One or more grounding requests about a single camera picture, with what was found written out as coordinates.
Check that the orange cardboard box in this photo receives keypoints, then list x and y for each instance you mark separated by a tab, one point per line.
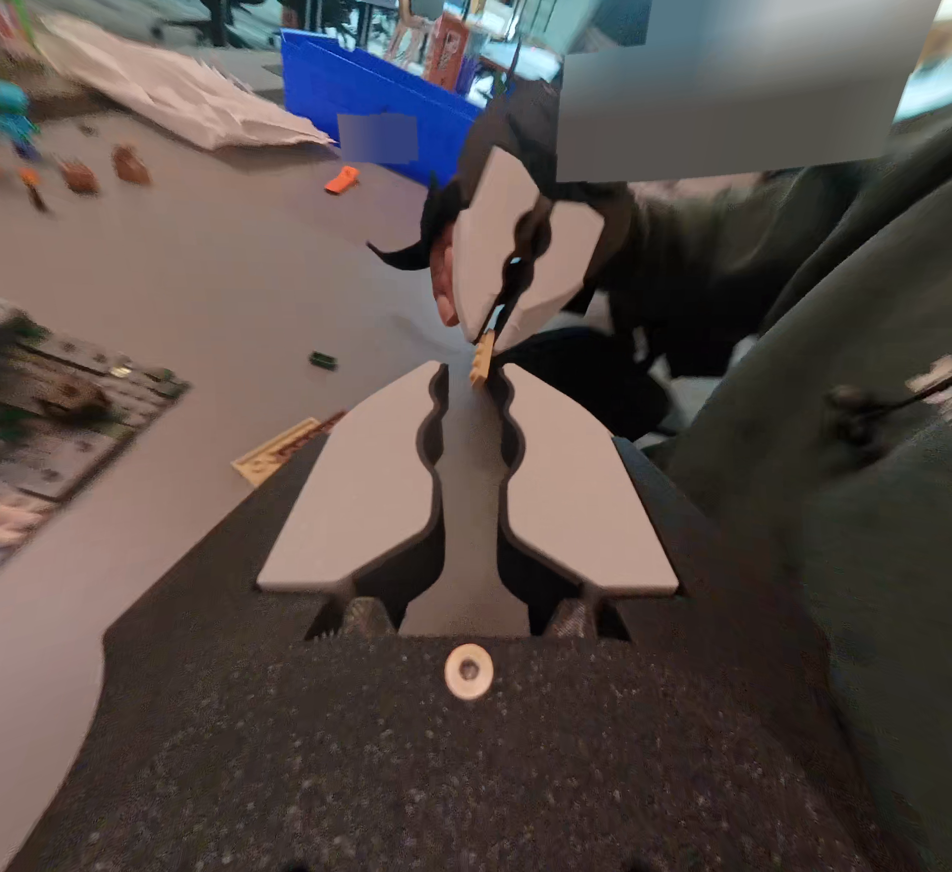
446	54

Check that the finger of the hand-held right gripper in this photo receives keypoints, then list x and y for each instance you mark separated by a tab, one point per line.
483	217
569	255

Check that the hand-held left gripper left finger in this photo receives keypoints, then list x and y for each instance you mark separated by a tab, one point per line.
349	507

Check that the grey desk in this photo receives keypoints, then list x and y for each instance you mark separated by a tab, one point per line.
223	277

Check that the crumpled white paper bag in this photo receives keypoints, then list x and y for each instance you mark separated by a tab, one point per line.
186	98

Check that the small toy torch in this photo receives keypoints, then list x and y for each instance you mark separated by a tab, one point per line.
30	178

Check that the person's right forearm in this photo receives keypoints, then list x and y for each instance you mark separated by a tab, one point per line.
706	255

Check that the blue plastic bin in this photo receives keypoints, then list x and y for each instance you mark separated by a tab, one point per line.
320	84

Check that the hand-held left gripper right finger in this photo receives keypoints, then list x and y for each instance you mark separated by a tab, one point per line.
587	507

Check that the grey toy brick building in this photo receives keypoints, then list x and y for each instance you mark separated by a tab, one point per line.
67	396

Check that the large tan toy brick plate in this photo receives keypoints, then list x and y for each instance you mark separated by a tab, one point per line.
260	463

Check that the teal toy figure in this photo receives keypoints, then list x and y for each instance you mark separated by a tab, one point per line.
13	113

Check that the person's green sweatshirt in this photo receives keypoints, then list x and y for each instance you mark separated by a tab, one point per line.
855	589

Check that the brown toy brick animal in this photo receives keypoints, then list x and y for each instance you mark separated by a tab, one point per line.
80	178
132	167

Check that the person's right hand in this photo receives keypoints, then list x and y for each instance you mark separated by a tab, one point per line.
442	277

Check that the orange brick separator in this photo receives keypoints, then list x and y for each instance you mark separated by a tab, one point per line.
343	180

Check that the small dark green brick plate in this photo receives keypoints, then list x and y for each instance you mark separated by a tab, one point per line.
323	360

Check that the small tan brick plate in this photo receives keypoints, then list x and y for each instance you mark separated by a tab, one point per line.
482	363

